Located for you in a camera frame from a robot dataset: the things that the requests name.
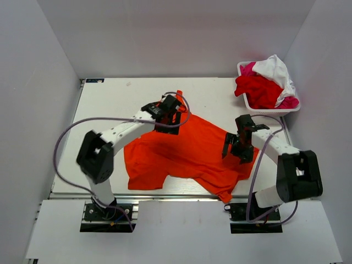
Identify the pink t-shirt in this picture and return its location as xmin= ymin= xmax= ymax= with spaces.
xmin=239 ymin=62 xmax=300 ymax=109

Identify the blue table label sticker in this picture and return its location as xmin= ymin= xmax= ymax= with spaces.
xmin=85 ymin=78 xmax=105 ymax=83

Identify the orange t-shirt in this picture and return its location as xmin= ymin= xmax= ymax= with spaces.
xmin=124 ymin=106 xmax=254 ymax=203

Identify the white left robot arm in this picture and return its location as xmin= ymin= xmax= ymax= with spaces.
xmin=76 ymin=93 xmax=184 ymax=219

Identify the red t-shirt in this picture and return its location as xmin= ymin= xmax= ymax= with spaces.
xmin=234 ymin=75 xmax=283 ymax=109

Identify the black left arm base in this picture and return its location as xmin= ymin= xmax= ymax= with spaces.
xmin=80 ymin=202 xmax=137 ymax=233

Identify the white plastic basket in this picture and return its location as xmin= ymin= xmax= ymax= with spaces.
xmin=236 ymin=60 xmax=301 ymax=117

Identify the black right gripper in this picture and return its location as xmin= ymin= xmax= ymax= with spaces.
xmin=222 ymin=132 xmax=255 ymax=164

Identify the white t-shirt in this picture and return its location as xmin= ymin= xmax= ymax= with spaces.
xmin=252 ymin=54 xmax=299 ymax=109

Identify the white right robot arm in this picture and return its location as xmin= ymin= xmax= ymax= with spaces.
xmin=222 ymin=114 xmax=323 ymax=219

